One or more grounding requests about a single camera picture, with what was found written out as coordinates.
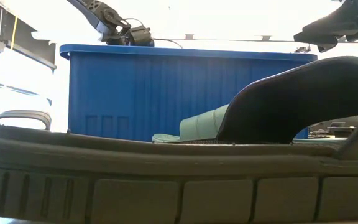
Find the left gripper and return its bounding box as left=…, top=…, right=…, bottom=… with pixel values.
left=101, top=26, right=155, bottom=47

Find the green rubber slide sandal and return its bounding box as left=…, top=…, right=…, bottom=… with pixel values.
left=151, top=104, right=347, bottom=145

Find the black rubber slide sandal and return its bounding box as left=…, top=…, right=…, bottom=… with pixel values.
left=0, top=55, right=358, bottom=223

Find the blue plastic bin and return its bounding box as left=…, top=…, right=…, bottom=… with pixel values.
left=59, top=43, right=318, bottom=143

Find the small dark distant fixture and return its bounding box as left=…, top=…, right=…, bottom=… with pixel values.
left=293, top=45, right=312, bottom=54

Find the distant desk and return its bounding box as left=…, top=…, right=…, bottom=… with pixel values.
left=308, top=115, right=358, bottom=139

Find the grey overhead structure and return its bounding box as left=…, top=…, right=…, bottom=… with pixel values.
left=0, top=0, right=57, bottom=73

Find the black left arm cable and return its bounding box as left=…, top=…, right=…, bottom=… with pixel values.
left=121, top=17, right=183, bottom=49

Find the grey horizontal rail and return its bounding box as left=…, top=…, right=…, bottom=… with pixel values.
left=154, top=33, right=358, bottom=44

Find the thin dark rail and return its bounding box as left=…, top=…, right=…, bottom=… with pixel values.
left=0, top=79, right=52, bottom=106

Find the yellow cable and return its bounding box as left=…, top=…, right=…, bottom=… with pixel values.
left=10, top=15, right=19, bottom=51

